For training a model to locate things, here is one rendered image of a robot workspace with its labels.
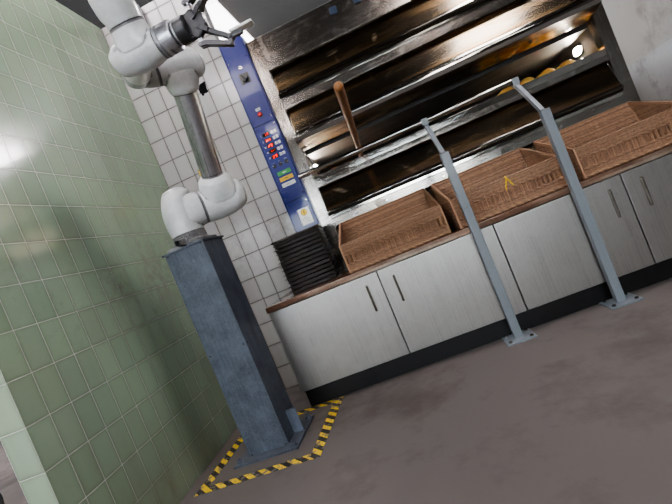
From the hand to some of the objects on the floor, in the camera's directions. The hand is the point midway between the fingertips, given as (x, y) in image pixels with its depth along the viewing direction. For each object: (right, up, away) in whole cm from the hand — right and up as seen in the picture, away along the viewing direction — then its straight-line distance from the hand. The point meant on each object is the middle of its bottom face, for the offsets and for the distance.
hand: (239, 0), depth 127 cm
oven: (+146, -94, +240) cm, 296 cm away
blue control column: (+57, -131, +254) cm, 291 cm away
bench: (+126, -105, +119) cm, 203 cm away
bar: (+108, -114, +100) cm, 186 cm away
